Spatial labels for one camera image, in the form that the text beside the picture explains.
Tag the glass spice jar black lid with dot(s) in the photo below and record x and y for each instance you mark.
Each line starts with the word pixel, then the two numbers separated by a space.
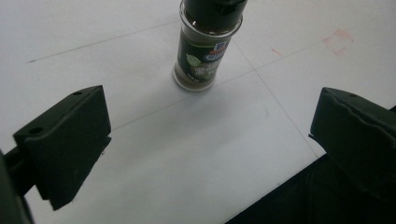
pixel 203 49

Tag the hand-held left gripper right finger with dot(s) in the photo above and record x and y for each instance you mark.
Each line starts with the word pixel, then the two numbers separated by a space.
pixel 358 146

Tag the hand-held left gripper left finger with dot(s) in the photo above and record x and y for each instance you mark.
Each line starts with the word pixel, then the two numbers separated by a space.
pixel 63 146

